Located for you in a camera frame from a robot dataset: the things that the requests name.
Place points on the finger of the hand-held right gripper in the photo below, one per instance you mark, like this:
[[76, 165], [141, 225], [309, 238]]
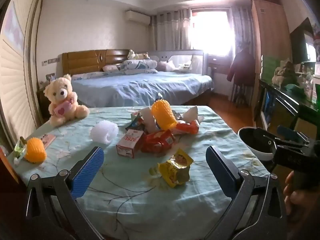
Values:
[[267, 136], [288, 132]]

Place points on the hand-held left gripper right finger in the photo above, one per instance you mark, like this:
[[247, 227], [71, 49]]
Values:
[[221, 173]]

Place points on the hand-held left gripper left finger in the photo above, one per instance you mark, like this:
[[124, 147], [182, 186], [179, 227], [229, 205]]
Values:
[[90, 172]]

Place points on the white black bin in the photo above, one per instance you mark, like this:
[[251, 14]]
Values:
[[252, 153]]

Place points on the white foam net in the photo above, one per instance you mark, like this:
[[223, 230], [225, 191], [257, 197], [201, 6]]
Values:
[[102, 131]]

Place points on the yellow snack packet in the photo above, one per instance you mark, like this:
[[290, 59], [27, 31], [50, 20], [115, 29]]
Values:
[[175, 170]]

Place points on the red white carton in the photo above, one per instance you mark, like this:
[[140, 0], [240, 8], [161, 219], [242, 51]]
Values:
[[128, 142]]

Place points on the orange snack packet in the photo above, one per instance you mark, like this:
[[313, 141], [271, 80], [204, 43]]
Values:
[[187, 127]]

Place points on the white tissue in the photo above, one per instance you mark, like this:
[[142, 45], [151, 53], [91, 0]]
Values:
[[191, 113]]

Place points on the red snack packet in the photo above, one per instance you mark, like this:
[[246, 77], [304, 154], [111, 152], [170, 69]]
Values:
[[157, 141]]

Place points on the white paper packet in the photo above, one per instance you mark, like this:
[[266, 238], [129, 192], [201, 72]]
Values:
[[147, 117]]

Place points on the large orange foam net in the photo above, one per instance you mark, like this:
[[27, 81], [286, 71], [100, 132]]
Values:
[[163, 115]]

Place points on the person's right hand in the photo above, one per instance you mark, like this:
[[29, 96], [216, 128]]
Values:
[[297, 200]]

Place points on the black glossy cabinet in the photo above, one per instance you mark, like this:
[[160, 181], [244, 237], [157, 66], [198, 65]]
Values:
[[282, 105]]

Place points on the floral light green tablecloth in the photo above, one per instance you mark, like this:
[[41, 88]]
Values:
[[125, 192]]

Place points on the white radiator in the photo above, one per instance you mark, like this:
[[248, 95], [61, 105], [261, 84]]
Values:
[[241, 93]]

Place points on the pink card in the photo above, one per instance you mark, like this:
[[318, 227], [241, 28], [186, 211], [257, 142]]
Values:
[[47, 140]]

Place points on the grey plush figure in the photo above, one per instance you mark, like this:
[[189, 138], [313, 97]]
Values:
[[283, 73]]

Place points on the small orange foam net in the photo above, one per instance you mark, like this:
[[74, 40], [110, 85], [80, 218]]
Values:
[[35, 151]]

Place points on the green red wrapper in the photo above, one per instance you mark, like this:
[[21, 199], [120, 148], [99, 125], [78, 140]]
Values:
[[135, 121]]

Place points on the green box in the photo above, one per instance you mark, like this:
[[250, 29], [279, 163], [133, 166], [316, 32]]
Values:
[[270, 66]]

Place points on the dark hanging coat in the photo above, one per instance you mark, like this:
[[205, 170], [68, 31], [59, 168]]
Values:
[[241, 67]]

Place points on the green white wrapper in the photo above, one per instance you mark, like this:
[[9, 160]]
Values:
[[19, 149]]

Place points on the cream teddy bear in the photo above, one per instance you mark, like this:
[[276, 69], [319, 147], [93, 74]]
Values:
[[61, 92]]

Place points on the dark wooden desk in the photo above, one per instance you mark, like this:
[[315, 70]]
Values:
[[218, 63]]

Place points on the black television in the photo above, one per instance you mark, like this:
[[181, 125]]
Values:
[[301, 45]]

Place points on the wooden wardrobe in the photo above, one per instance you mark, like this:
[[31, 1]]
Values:
[[272, 35]]

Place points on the blue bed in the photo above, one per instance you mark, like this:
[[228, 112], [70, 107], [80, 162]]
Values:
[[150, 87]]

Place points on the white floral pillow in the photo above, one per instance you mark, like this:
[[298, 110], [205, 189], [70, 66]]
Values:
[[111, 68]]

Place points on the small white plush toy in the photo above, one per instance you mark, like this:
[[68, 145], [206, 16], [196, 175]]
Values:
[[184, 67]]

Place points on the wooden headboard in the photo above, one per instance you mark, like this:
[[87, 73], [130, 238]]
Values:
[[82, 62]]

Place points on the grey curtain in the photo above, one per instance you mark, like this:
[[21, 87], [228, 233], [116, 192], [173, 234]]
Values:
[[170, 30], [241, 27]]

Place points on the patterned pillows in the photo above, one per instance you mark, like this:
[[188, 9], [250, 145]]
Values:
[[140, 66]]

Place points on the bright window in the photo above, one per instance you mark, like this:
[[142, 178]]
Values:
[[212, 30]]

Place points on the pink plush toy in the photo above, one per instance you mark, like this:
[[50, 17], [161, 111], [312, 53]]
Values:
[[166, 65]]

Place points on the white louvred closet door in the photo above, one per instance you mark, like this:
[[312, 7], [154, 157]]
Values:
[[17, 67]]

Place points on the white air conditioner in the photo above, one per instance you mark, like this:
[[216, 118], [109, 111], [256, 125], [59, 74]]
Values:
[[137, 17]]

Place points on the photo frame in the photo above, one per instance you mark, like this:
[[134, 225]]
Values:
[[50, 77]]

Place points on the grey bed rail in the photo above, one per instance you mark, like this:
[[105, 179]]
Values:
[[197, 55]]

